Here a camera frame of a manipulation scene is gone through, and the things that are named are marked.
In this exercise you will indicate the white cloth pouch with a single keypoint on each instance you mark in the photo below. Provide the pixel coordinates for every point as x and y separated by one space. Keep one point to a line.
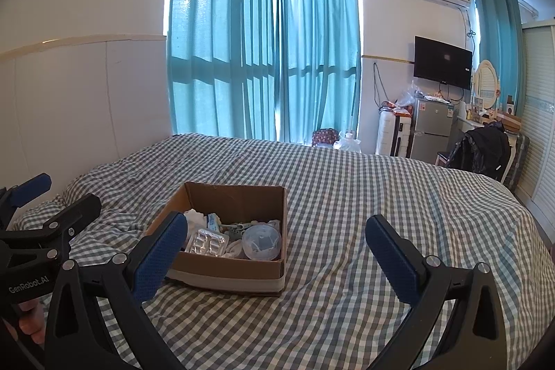
195 217

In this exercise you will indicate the checked folded cushion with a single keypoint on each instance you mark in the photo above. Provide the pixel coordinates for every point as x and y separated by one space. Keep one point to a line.
517 159

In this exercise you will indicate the white oval mirror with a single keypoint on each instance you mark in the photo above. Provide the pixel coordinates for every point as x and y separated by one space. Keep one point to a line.
485 84

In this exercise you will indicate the brown cardboard box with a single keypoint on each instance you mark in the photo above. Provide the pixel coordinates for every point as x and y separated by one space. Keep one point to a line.
243 271

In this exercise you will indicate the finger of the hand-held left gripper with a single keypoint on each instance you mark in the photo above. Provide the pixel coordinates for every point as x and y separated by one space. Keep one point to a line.
76 212
32 184

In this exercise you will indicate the white louvred wardrobe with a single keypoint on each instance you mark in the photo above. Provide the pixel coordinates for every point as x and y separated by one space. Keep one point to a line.
537 114

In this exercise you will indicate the cartoon print tissue packet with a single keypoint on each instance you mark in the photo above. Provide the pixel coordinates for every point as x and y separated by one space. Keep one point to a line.
213 221

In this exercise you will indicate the clear plastic bag on fridge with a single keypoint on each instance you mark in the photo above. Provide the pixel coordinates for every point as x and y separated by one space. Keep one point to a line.
409 92

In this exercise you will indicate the clear cotton swab jar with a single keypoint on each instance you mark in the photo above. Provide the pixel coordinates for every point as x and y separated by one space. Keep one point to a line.
260 242

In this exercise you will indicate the white suitcase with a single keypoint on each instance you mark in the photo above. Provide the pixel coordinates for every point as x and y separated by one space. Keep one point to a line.
390 133

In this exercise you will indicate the silver blister pack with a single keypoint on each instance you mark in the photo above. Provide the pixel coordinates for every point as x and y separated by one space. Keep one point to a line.
206 242

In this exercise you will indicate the grey small fridge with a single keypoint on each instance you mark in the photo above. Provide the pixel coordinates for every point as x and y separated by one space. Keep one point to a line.
431 129

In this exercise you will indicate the checked bed blanket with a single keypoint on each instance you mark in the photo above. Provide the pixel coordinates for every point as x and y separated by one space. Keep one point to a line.
368 201

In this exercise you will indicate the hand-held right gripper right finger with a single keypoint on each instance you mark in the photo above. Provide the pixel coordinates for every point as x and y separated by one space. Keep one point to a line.
390 257

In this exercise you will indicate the narrow teal curtain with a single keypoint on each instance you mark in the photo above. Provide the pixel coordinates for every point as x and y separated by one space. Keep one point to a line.
498 45

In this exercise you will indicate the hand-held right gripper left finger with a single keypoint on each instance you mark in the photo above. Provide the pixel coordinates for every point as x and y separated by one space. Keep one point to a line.
160 257

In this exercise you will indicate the brown cardboard boxes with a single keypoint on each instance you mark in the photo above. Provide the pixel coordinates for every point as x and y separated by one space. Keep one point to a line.
511 123

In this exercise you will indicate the wide teal curtain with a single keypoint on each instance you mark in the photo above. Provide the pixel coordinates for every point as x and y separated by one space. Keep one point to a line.
221 49

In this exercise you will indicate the black wall television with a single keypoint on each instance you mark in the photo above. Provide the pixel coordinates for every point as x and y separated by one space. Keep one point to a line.
442 60

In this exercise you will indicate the patterned dark bag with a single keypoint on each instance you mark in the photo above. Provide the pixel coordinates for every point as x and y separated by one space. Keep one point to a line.
324 136

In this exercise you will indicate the black jacket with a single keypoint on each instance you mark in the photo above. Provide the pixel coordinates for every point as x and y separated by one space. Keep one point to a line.
481 151

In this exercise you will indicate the person's left hand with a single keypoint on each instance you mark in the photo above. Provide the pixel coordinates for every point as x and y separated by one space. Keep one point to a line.
32 324

